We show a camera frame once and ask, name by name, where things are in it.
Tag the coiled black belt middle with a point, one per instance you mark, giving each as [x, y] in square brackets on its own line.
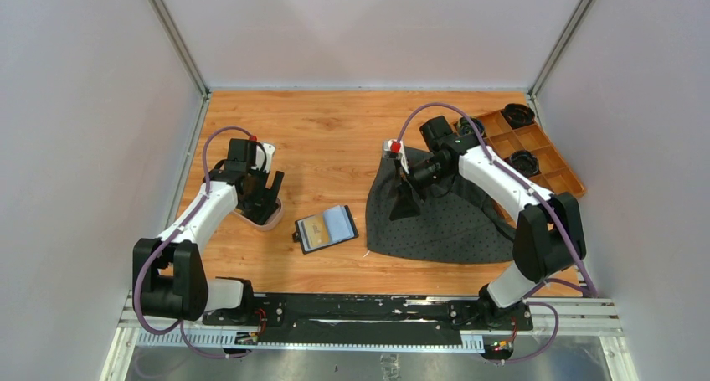
[525, 162]

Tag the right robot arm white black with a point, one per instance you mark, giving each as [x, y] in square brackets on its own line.
[549, 235]

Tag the coiled black belt top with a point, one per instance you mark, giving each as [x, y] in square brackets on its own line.
[518, 115]

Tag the coiled black belt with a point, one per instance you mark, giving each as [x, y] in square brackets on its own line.
[518, 115]
[525, 162]

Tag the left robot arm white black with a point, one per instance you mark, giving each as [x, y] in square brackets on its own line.
[169, 278]

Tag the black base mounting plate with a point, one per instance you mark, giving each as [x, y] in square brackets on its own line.
[375, 320]

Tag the brown wooden compartment tray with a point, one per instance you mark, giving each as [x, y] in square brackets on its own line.
[532, 151]

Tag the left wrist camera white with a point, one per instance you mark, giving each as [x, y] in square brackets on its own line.
[264, 157]

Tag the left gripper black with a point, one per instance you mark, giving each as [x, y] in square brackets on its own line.
[262, 198]

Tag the black leather card holder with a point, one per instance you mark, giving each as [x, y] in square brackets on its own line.
[340, 225]

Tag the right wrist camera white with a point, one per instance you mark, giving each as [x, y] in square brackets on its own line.
[395, 150]

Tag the dark grey dotted cloth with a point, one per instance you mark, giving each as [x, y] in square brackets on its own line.
[458, 223]

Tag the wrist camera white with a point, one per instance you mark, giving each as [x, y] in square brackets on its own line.
[395, 150]
[264, 157]

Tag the aluminium frame rail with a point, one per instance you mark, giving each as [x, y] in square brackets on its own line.
[573, 338]

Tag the gold credit card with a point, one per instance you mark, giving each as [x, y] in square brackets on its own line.
[314, 232]

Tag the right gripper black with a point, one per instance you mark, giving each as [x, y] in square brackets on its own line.
[405, 206]

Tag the pink oval tray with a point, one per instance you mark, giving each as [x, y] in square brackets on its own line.
[261, 220]

